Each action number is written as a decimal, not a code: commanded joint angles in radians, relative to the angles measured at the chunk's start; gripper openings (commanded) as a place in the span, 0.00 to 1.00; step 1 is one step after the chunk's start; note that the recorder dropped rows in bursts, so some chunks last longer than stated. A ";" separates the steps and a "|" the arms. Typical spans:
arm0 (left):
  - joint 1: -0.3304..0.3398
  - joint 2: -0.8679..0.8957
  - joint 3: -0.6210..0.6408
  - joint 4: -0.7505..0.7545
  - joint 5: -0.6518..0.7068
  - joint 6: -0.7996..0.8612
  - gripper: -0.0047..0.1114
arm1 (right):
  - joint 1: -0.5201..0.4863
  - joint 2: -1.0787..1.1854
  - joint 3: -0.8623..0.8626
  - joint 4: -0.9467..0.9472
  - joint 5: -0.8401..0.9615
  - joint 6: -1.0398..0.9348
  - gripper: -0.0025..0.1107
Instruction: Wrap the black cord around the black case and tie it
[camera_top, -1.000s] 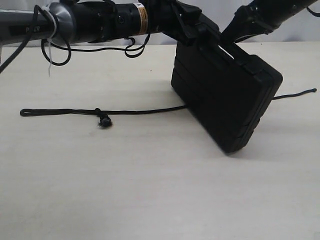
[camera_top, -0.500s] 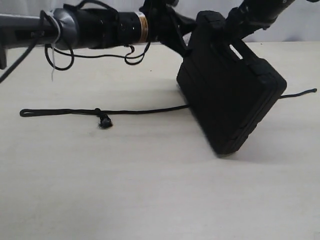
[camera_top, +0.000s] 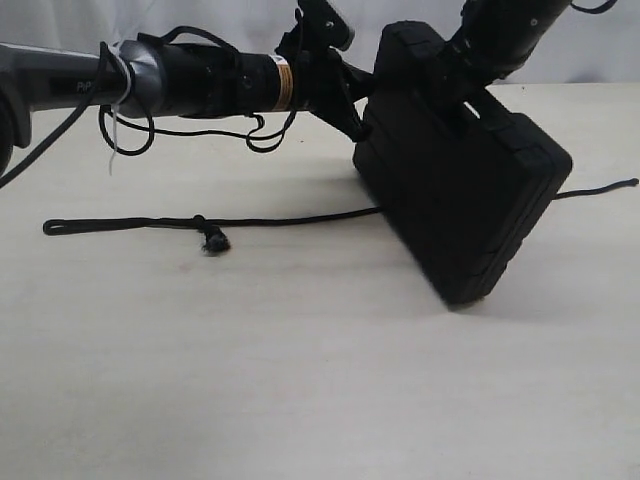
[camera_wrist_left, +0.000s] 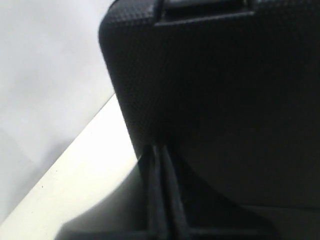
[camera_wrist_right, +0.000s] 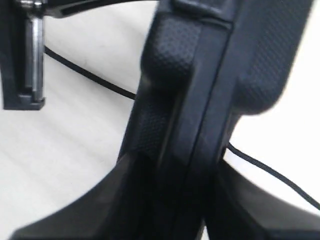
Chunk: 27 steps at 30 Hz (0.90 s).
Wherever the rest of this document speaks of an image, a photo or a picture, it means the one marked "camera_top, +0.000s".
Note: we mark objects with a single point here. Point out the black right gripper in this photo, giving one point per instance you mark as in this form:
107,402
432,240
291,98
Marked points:
462,72

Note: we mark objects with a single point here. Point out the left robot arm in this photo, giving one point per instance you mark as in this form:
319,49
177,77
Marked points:
188,73

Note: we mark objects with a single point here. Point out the white zip tie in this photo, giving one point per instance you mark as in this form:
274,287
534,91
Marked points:
122,65

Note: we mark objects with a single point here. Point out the white backdrop curtain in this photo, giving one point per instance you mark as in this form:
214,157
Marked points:
579,48

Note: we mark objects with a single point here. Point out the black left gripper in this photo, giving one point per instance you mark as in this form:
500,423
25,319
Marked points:
323,83

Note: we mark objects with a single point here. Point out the black plastic case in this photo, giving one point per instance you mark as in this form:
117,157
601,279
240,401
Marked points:
462,188

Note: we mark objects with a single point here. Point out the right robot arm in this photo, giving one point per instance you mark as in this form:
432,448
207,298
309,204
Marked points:
495,39

